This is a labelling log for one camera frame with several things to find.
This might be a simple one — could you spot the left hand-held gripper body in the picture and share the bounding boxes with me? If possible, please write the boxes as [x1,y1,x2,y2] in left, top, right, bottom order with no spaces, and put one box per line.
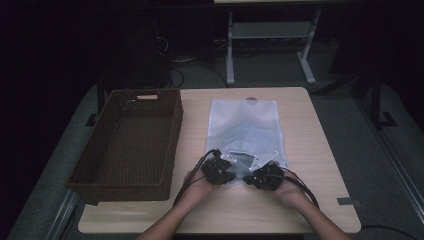
[200,148,238,185]

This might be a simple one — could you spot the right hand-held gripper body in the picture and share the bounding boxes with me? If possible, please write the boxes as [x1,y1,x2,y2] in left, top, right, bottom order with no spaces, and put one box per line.
[249,150,286,192]

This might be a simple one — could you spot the white mesh laundry bag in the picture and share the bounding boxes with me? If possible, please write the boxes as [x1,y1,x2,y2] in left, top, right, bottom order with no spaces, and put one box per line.
[205,98,288,183]

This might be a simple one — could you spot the brown wicker basket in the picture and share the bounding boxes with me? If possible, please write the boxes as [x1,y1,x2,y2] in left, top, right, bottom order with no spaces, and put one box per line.
[65,88,184,206]

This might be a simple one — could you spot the person's left hand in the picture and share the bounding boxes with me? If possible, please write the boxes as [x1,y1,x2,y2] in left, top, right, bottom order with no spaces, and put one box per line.
[184,169,218,205]

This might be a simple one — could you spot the person's right hand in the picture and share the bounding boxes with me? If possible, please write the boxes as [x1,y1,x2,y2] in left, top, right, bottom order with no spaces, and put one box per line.
[273,169,309,210]

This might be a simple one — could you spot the grey tape piece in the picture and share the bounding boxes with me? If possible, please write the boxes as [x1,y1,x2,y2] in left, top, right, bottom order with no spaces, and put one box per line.
[336,196,362,207]

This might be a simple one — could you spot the black metal stand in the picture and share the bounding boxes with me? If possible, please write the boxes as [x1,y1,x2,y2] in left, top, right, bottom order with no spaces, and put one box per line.
[313,66,398,130]

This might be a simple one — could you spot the left hand-held gripper cable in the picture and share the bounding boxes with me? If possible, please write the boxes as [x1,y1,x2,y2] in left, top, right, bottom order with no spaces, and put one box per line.
[173,148,218,206]

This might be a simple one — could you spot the hand-held gripper cable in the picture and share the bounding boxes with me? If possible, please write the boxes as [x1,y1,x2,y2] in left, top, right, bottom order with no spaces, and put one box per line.
[173,148,218,206]
[281,167,424,240]

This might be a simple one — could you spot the right hand-held gripper cable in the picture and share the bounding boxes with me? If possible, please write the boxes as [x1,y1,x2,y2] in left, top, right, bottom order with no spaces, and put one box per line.
[281,167,424,240]

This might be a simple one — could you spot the black floor cables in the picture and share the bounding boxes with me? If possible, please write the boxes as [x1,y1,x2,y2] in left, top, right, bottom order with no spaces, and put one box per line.
[153,16,231,89]

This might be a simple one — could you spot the white metal desk frame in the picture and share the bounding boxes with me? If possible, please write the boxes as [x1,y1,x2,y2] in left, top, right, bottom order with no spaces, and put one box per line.
[213,0,323,86]

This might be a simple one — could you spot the aluminium floor rail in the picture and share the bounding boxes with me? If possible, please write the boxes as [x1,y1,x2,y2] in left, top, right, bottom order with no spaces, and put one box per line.
[353,96,424,224]
[44,189,82,240]

